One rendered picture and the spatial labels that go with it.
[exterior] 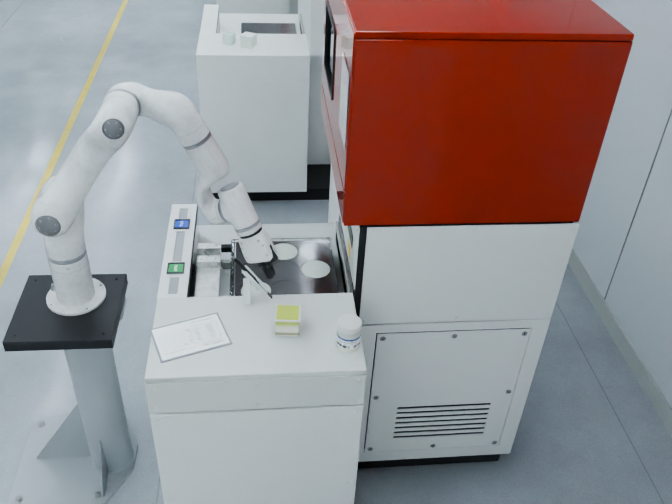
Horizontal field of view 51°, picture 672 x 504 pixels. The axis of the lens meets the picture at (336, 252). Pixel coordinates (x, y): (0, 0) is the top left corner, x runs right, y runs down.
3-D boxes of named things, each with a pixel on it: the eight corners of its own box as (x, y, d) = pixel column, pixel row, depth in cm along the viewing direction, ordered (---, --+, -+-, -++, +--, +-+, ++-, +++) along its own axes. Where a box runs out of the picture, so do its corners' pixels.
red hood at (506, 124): (504, 109, 284) (535, -45, 249) (579, 222, 220) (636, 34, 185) (319, 109, 276) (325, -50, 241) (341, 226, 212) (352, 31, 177)
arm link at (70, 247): (42, 264, 219) (26, 200, 204) (56, 230, 233) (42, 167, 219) (82, 264, 220) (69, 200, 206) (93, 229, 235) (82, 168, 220)
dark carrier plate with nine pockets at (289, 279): (329, 241, 262) (329, 240, 262) (338, 301, 235) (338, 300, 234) (236, 243, 258) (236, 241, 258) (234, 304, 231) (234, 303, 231)
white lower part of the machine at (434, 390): (460, 331, 358) (488, 194, 309) (507, 467, 292) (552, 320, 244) (321, 336, 350) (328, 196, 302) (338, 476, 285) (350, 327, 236)
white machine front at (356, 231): (334, 196, 301) (339, 110, 278) (358, 325, 236) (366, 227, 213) (327, 196, 301) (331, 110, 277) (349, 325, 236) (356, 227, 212)
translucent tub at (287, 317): (300, 321, 215) (300, 304, 211) (299, 338, 209) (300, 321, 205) (275, 320, 215) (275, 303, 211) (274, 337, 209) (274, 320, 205)
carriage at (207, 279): (221, 253, 260) (221, 247, 258) (218, 320, 231) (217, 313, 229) (199, 254, 259) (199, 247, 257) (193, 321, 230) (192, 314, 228)
